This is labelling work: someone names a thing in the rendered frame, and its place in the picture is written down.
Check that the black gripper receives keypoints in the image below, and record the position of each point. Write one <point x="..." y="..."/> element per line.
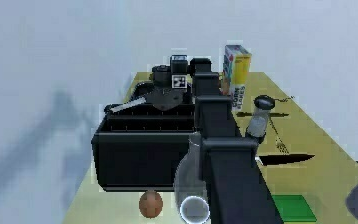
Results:
<point x="165" y="96"/>

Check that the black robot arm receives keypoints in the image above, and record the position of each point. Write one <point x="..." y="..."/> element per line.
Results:
<point x="227" y="173"/>

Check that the black dish rack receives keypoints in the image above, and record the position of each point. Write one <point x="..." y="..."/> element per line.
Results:
<point x="137" y="160"/>

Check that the clear glass flask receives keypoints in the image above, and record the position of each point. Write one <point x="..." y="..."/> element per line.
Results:
<point x="188" y="186"/>

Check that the brown egg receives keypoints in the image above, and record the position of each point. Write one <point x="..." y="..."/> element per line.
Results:
<point x="150" y="204"/>

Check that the yellow white cereal box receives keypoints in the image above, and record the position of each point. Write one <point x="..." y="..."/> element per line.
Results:
<point x="237" y="71"/>

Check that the glass shaker with black cap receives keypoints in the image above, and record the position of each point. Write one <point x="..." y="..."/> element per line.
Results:
<point x="260" y="121"/>

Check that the large black knife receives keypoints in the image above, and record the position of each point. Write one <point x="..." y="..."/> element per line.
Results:
<point x="283" y="159"/>

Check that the green sponge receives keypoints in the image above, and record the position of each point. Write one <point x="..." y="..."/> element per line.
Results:
<point x="293" y="209"/>

